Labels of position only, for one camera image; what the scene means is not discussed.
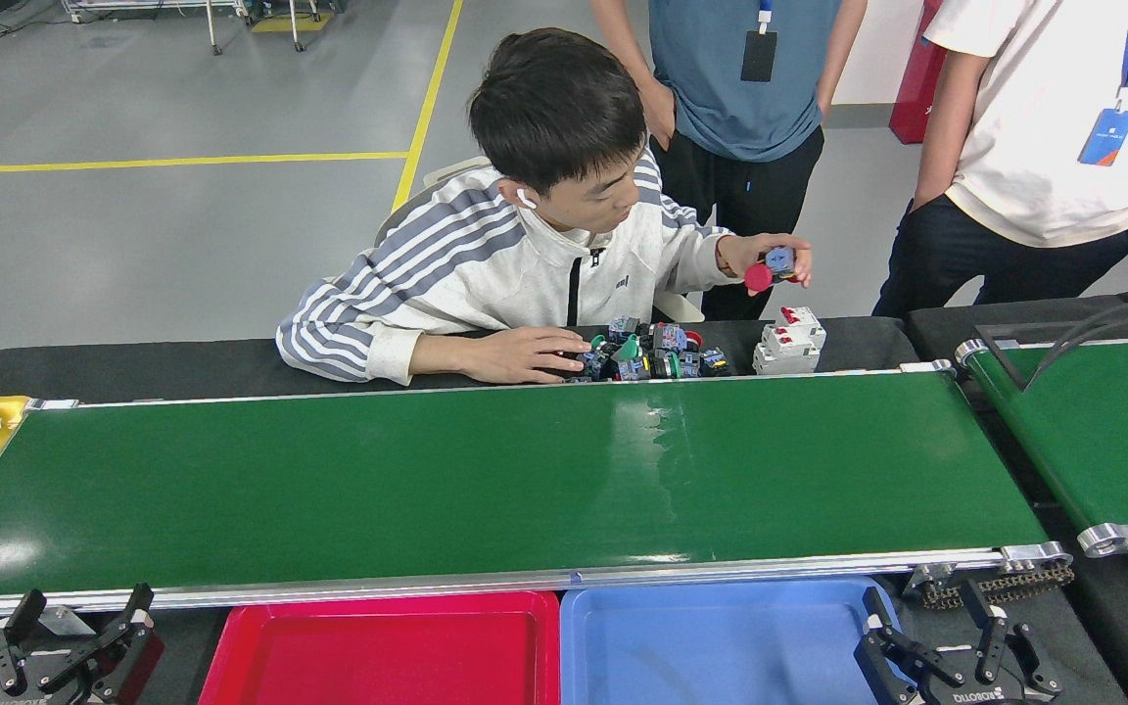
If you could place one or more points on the white wheeled stand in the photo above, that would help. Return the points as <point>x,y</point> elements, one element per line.
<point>212,31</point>

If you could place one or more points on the white circuit breaker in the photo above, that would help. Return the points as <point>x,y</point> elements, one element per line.
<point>779,354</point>
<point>804,323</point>

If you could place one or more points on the long green conveyor belt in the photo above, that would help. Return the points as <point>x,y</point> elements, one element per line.
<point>427,470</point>

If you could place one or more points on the white earbud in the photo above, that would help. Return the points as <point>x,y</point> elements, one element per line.
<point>525,199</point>

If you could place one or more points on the red plastic tray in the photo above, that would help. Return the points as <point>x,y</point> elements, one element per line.
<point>378,656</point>

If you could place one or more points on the seated person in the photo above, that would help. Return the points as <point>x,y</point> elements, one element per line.
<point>486,274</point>

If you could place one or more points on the person's right forearm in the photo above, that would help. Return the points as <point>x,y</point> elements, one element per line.
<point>623,44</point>
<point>946,127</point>

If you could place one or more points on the blue badge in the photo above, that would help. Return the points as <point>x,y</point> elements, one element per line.
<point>1107,137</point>

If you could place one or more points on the black badge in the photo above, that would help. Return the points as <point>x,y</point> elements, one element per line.
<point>758,57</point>

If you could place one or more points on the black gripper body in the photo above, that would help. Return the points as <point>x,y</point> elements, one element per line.
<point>985,697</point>
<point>30,697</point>

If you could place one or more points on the standing person with black badge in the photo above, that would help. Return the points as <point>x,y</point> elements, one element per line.
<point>730,98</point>

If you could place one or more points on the red cabinet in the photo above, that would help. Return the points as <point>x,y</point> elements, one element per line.
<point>916,98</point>

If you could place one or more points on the yellow push button switch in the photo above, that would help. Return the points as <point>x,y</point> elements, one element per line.
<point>716,362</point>

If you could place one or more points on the person's left forearm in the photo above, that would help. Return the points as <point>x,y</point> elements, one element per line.
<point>846,49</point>

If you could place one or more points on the blue plastic tray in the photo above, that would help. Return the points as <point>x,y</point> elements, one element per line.
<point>721,646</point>

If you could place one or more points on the standing person with blue badge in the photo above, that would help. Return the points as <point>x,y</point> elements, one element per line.
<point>1044,147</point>

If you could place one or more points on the seated person's right hand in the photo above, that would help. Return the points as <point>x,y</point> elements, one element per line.
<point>525,354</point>

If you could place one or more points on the green conveyor with black frame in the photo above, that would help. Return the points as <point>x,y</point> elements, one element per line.
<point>1112,441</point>

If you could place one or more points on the seated person's left hand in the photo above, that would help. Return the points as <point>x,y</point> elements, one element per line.
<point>745,253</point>

